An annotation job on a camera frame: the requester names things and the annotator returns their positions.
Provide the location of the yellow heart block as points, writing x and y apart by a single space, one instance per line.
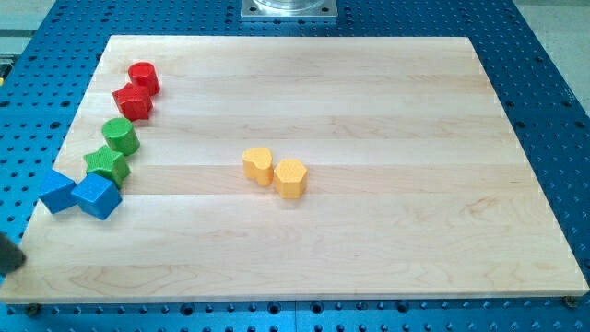
258 165

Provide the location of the blue triangle block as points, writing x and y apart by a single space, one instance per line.
56 192

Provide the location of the yellow hexagon block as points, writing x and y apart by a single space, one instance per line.
290 178

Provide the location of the wooden board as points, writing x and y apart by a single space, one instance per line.
417 184

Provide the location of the red star block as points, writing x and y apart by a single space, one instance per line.
133 101

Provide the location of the red cylinder block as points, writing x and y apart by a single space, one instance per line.
144 74

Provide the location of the green cylinder block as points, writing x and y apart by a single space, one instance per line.
120 135

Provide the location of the green star block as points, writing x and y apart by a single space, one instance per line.
109 164

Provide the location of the blue cube block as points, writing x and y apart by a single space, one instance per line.
97 196

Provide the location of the brass screw left corner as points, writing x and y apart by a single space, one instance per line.
32 309

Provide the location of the brass screw corner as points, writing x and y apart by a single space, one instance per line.
570 302
32 309

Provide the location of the brass screw right corner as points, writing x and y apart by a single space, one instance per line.
570 302

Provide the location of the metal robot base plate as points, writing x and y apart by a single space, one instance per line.
288 9

